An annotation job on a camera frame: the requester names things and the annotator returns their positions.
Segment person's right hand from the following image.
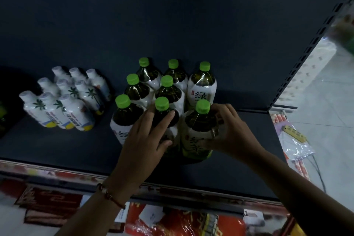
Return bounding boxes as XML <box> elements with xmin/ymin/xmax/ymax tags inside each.
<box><xmin>199</xmin><ymin>103</ymin><xmax>266</xmax><ymax>162</ymax></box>

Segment person's left hand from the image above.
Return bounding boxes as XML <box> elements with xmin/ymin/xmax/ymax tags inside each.
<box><xmin>104</xmin><ymin>107</ymin><xmax>176</xmax><ymax>201</ymax></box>

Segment dark grey metal shelf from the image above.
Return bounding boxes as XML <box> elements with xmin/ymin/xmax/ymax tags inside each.
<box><xmin>0</xmin><ymin>0</ymin><xmax>354</xmax><ymax>217</ymax></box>

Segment white bottle yellow base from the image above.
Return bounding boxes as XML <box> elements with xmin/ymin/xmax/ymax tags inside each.
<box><xmin>69</xmin><ymin>67</ymin><xmax>88</xmax><ymax>84</ymax></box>
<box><xmin>52</xmin><ymin>66</ymin><xmax>71</xmax><ymax>83</ymax></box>
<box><xmin>86</xmin><ymin>68</ymin><xmax>112</xmax><ymax>102</ymax></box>
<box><xmin>38</xmin><ymin>92</ymin><xmax>75</xmax><ymax>130</ymax></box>

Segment person's right forearm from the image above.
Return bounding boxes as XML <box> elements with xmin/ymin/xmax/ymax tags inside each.
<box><xmin>247</xmin><ymin>149</ymin><xmax>354</xmax><ymax>236</ymax></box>

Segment person's left forearm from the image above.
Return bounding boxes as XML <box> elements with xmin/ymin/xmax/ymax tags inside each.
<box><xmin>54</xmin><ymin>188</ymin><xmax>126</xmax><ymax>236</ymax></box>

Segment red shelf price strip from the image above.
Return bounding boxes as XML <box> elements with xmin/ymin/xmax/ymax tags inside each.
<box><xmin>0</xmin><ymin>160</ymin><xmax>291</xmax><ymax>217</ymax></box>

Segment yellow trimmed card pack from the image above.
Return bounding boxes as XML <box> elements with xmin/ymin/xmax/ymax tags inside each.
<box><xmin>203</xmin><ymin>214</ymin><xmax>219</xmax><ymax>236</ymax></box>

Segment white perforated end panel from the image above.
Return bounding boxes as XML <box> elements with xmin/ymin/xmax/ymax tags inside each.
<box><xmin>276</xmin><ymin>40</ymin><xmax>337</xmax><ymax>101</ymax></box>

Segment shrink-wrapped bottle packs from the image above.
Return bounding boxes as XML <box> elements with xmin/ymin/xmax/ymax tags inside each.
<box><xmin>330</xmin><ymin>9</ymin><xmax>354</xmax><ymax>56</ymax></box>

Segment beaded wrist bracelet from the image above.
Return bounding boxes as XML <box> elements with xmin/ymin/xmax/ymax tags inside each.
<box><xmin>96</xmin><ymin>183</ymin><xmax>127</xmax><ymax>210</ymax></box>

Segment black floor cable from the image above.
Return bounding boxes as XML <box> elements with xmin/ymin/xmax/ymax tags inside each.
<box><xmin>308</xmin><ymin>154</ymin><xmax>327</xmax><ymax>194</ymax></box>

